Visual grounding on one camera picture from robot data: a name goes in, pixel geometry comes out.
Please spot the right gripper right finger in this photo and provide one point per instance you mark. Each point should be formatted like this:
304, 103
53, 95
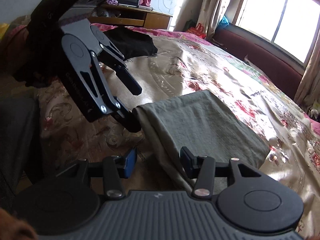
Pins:
202, 169

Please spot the floral satin bedspread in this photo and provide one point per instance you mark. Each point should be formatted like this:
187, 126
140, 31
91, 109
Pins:
185, 65

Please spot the maroon upholstered bench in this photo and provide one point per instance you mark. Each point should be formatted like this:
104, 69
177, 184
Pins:
278, 71

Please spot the beige curtain left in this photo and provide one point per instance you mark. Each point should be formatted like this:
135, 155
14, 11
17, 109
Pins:
212, 12

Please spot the black folded garment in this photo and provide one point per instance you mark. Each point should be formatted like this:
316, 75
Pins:
131, 43

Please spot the hand in brown sleeve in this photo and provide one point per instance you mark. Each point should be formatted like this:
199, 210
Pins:
13, 228

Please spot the olive green pants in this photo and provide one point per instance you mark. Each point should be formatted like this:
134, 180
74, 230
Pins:
201, 122

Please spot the beige curtain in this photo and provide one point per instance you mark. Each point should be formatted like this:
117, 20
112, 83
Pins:
307, 94
212, 12

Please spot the bright window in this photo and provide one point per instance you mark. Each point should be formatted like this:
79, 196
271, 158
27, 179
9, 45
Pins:
290, 25

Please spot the beige curtain right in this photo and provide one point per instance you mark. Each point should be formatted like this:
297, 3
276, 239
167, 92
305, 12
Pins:
307, 94

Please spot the red gift bag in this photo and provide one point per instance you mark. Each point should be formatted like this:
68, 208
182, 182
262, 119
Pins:
198, 30

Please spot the wooden TV cabinet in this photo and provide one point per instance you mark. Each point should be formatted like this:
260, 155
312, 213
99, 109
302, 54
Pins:
130, 16

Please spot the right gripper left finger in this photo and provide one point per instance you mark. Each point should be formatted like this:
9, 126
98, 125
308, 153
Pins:
116, 168

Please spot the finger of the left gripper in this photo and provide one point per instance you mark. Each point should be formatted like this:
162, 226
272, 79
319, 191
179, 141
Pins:
125, 117
113, 58

